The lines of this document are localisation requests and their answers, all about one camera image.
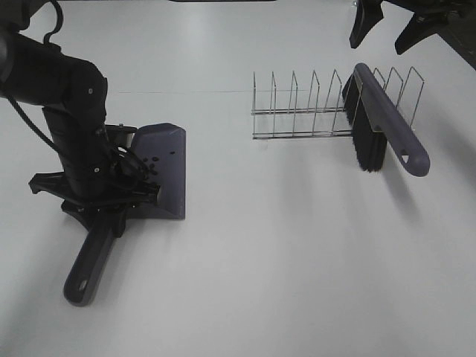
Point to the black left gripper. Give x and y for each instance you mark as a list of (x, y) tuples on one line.
[(95, 174)]

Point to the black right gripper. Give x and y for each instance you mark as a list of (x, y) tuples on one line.
[(428, 18)]

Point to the pile of coffee beans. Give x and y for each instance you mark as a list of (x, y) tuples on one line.
[(159, 163)]

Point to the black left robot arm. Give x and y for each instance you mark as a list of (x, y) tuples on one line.
[(63, 100)]

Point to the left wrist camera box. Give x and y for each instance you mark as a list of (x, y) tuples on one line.
[(120, 135)]

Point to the purple plastic dustpan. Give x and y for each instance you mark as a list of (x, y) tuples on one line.
[(82, 281)]

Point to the metal wire dish rack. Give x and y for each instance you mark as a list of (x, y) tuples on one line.
[(315, 109)]

